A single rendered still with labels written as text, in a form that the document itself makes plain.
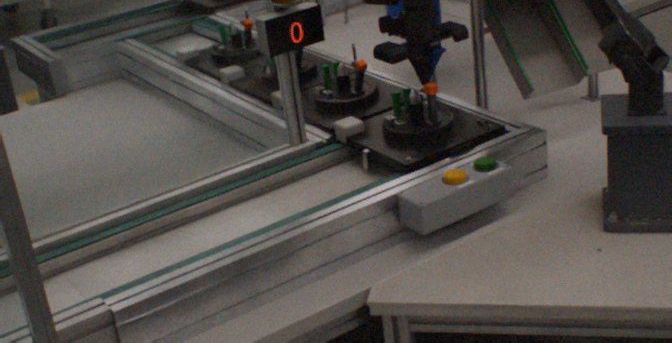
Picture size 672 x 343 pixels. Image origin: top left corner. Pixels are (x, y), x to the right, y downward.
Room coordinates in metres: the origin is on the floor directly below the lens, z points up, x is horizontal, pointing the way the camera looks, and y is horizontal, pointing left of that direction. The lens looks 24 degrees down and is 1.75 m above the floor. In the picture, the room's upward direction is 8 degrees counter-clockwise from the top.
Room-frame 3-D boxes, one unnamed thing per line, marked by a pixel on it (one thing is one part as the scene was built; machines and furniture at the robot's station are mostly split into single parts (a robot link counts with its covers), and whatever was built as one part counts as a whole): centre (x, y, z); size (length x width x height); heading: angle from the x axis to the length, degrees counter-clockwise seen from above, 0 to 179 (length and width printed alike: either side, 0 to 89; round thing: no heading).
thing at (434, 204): (1.61, -0.21, 0.93); 0.21 x 0.07 x 0.06; 120
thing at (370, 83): (2.05, -0.04, 1.01); 0.24 x 0.24 x 0.13; 30
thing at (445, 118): (1.83, -0.17, 0.98); 0.14 x 0.14 x 0.02
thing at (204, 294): (1.56, -0.01, 0.91); 0.89 x 0.06 x 0.11; 120
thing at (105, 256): (1.70, 0.10, 0.91); 0.84 x 0.28 x 0.10; 120
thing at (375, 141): (1.83, -0.17, 0.96); 0.24 x 0.24 x 0.02; 30
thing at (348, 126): (1.87, -0.04, 0.97); 0.05 x 0.05 x 0.04; 30
